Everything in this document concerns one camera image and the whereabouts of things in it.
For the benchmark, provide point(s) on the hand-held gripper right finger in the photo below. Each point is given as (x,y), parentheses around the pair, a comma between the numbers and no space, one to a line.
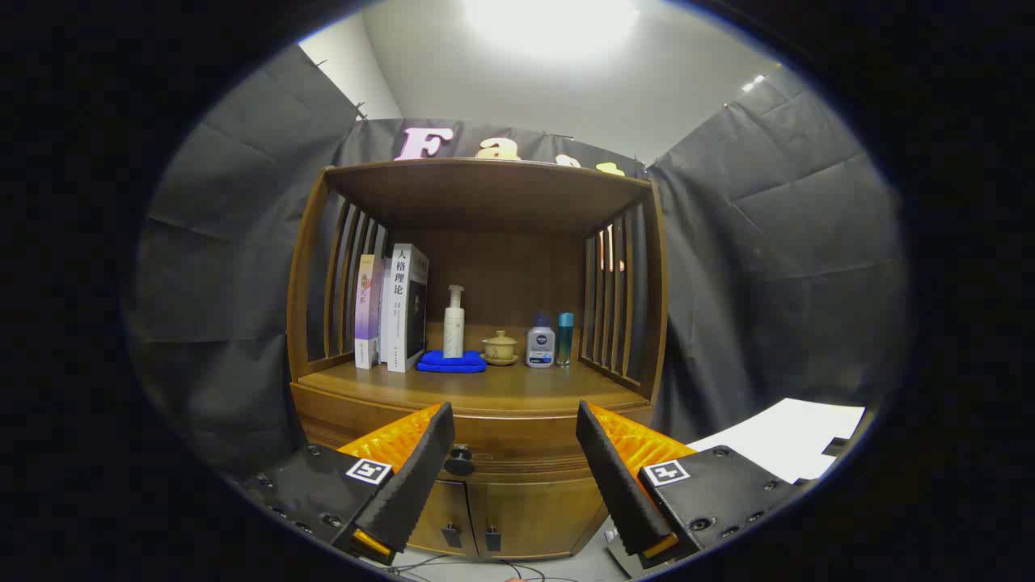
(618,485)

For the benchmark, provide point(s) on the white blue-capped lotion bottle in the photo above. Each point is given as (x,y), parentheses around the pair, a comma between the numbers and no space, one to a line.
(540,347)

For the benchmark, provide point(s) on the thin white book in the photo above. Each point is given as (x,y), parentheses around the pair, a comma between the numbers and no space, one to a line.
(386,323)

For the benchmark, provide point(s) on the blue folded cloth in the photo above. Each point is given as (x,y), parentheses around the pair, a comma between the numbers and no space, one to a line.
(451,364)

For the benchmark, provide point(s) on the purple book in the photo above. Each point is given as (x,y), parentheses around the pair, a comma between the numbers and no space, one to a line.
(368,311)

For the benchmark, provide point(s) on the grey panelled board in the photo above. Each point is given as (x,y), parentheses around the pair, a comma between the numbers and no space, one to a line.
(618,558)

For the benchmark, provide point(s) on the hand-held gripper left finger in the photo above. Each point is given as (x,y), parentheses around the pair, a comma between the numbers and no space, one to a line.
(420,477)

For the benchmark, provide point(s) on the wooden countertop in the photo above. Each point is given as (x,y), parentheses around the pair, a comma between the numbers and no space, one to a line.
(525,384)

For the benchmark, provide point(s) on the white sheet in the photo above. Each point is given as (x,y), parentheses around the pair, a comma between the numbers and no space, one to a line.
(784,436)

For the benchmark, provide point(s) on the brown wooden drawer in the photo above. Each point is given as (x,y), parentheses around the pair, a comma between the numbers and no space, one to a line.
(517,440)

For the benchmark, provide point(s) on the wooden cabinet door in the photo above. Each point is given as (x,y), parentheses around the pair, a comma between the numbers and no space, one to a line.
(542,517)
(445,509)

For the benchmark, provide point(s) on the white pump bottle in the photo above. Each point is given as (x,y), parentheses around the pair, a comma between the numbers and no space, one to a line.
(454,327)

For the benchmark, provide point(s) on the yellow lidded teacup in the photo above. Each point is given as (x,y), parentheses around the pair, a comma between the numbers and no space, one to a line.
(500,347)

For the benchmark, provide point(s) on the white portrait book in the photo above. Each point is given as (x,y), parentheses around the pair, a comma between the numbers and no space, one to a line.
(404,307)

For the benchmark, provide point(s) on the teal bottle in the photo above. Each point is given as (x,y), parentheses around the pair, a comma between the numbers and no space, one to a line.
(564,335)

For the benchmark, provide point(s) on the brown wooden cabinet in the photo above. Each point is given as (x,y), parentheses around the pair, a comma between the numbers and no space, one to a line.
(501,194)

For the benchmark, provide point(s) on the black drawer knob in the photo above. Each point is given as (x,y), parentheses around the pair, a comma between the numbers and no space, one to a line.
(459,461)

